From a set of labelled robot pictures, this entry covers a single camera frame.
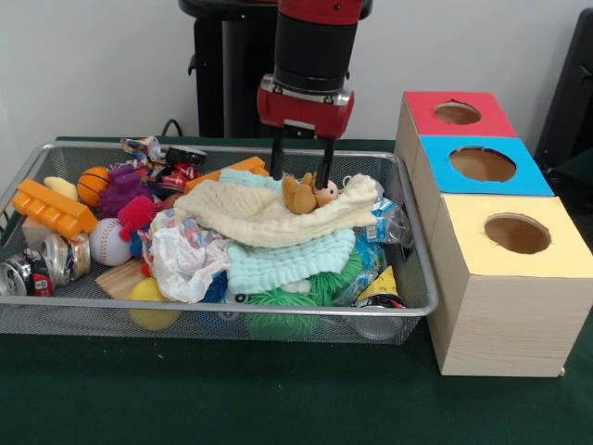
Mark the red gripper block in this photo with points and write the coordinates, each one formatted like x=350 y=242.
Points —
x=306 y=116

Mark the brown plush animal toy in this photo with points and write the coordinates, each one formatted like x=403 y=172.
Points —
x=301 y=197

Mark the cream waffle cloth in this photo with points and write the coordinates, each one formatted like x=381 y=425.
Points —
x=259 y=218

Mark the wooden box three holes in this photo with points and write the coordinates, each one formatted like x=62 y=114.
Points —
x=509 y=324

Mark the shallow mesh bin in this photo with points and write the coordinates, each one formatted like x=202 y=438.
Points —
x=46 y=324

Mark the long orange toy brick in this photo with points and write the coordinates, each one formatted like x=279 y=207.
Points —
x=231 y=170

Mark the mint waffle cloth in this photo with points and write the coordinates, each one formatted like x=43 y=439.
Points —
x=287 y=264

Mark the crushed clear plastic bottle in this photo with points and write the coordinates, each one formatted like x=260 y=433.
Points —
x=389 y=222

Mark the green spiky ball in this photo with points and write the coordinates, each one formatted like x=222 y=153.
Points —
x=278 y=296

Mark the yellow cheese wedge toy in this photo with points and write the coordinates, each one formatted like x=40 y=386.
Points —
x=382 y=283

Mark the crumpled printed white wrapper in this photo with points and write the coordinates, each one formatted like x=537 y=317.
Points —
x=185 y=259

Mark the pink spiky toy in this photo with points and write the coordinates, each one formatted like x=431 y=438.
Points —
x=136 y=213

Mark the purple spiky ball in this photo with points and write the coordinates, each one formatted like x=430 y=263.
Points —
x=120 y=192

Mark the yellow ball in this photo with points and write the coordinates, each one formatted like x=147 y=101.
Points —
x=150 y=296

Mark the small basketball toy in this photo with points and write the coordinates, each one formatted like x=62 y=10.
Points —
x=92 y=185

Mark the white baseball toy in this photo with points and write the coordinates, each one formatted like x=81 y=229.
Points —
x=109 y=243

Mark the wooden block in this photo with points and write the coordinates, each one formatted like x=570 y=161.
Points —
x=120 y=278

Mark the yellow plush toy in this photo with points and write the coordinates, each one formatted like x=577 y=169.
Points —
x=62 y=185

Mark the large orange toy brick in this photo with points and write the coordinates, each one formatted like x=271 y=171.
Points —
x=51 y=208

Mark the green cloth side table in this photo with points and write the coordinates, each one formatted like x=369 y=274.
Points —
x=574 y=176

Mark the black upright panel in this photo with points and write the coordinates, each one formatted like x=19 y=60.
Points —
x=570 y=92

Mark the crushed red black can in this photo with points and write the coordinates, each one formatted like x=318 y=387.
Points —
x=23 y=278

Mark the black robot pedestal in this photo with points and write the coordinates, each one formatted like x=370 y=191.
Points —
x=231 y=69

